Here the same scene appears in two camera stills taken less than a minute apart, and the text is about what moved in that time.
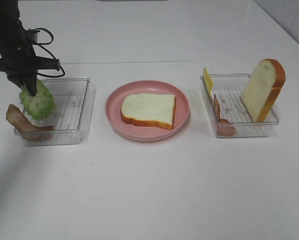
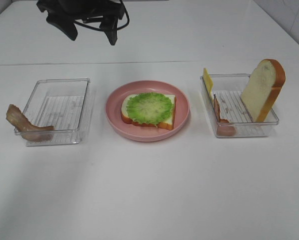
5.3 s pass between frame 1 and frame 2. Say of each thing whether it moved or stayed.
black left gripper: moved
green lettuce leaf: moved
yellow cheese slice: stayed
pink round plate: stayed
